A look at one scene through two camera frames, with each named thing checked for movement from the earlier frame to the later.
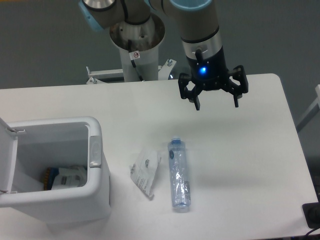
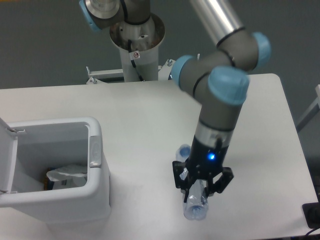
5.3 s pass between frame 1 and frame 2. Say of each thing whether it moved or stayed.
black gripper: moved
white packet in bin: stayed
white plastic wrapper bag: moved
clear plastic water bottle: moved
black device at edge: stayed
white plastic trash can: stayed
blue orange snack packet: stayed
